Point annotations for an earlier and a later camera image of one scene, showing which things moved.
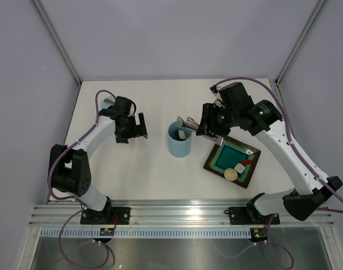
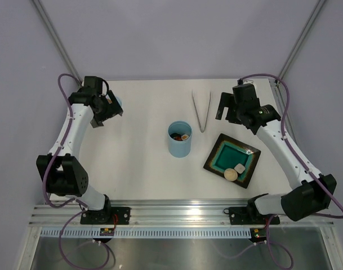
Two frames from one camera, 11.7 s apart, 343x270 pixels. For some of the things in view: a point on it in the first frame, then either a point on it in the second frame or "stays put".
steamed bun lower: [230, 174] stays put
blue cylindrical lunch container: [179, 140] stays put
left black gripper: [138, 130] → [114, 109]
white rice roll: [239, 167] stays put
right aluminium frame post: [310, 22] stays put
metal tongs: [193, 126] → [197, 113]
